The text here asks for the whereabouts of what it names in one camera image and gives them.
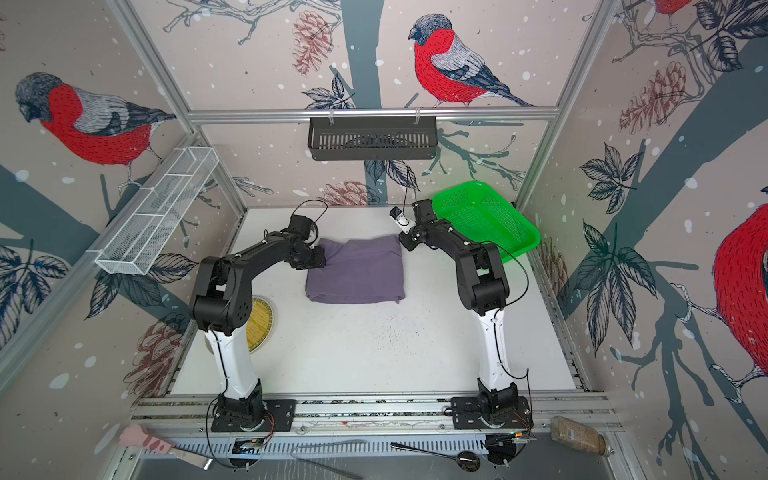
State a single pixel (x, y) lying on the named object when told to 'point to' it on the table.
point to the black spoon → (466, 460)
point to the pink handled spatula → (135, 434)
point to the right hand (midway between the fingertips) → (406, 231)
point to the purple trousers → (365, 270)
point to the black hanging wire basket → (369, 140)
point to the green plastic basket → (488, 215)
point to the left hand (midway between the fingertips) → (324, 255)
